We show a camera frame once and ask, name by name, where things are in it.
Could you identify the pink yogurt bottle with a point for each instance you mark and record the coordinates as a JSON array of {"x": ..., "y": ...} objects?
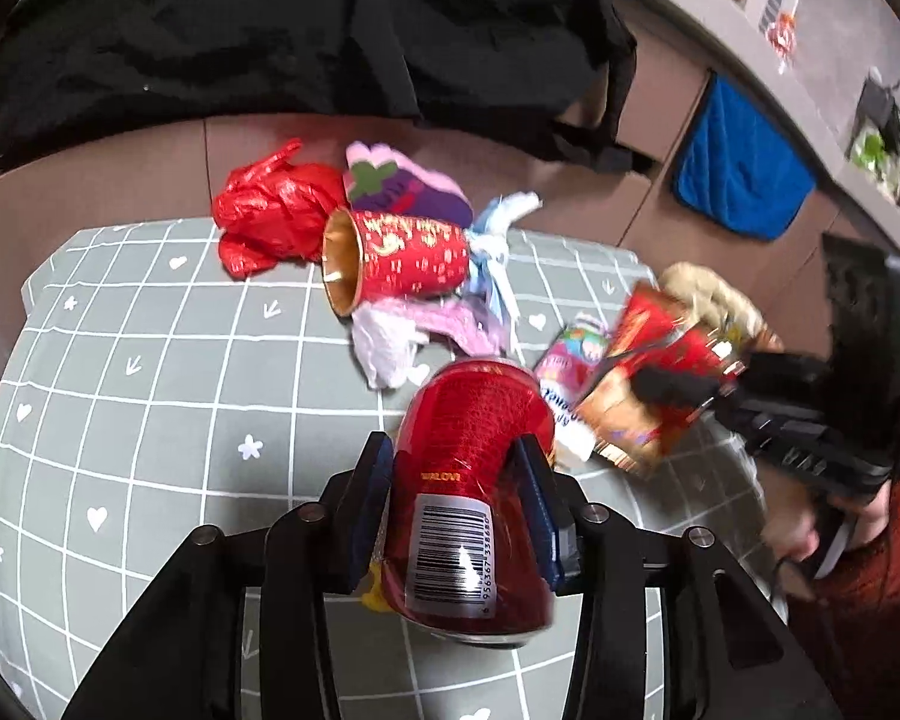
[{"x": 566, "y": 367}]

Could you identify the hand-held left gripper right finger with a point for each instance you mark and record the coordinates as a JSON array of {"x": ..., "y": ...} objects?
[{"x": 532, "y": 510}]

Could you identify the white and blue cloth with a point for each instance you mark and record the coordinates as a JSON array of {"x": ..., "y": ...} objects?
[{"x": 495, "y": 247}]

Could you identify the red drink can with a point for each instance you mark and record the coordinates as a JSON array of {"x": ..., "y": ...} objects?
[{"x": 465, "y": 465}]

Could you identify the beige cloth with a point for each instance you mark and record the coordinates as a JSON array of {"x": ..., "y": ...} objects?
[{"x": 712, "y": 292}]

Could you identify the red and white ornament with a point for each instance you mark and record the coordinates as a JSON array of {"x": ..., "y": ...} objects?
[{"x": 780, "y": 34}]

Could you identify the green plant in black pot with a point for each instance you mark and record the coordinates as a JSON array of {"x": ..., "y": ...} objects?
[{"x": 881, "y": 120}]

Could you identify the brown cabinet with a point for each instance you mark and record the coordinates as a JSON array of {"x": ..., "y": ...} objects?
[{"x": 607, "y": 210}]

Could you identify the red plastic bag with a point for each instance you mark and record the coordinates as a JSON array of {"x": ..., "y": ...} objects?
[{"x": 270, "y": 210}]

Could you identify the small yellow object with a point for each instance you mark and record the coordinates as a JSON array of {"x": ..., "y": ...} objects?
[{"x": 375, "y": 598}]

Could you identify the black cloth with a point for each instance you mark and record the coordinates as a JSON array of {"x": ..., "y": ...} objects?
[{"x": 270, "y": 30}]

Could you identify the person's right hand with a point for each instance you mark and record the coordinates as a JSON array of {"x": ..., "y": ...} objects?
[{"x": 795, "y": 536}]

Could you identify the red and gold paper cup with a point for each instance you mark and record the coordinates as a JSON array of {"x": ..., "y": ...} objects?
[{"x": 412, "y": 255}]

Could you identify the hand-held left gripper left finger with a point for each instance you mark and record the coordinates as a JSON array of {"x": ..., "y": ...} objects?
[{"x": 371, "y": 510}]

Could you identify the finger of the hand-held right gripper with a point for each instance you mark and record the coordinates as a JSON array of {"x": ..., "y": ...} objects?
[{"x": 675, "y": 385}]

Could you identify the red snack packet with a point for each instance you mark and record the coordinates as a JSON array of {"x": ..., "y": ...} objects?
[{"x": 630, "y": 427}]

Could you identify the grey checked tablecloth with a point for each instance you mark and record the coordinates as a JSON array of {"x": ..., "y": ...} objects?
[{"x": 157, "y": 405}]

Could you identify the pink and white crumpled wrapper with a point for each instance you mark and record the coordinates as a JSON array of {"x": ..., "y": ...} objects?
[{"x": 382, "y": 345}]

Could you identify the blue towel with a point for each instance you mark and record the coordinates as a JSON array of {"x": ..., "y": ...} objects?
[{"x": 742, "y": 165}]

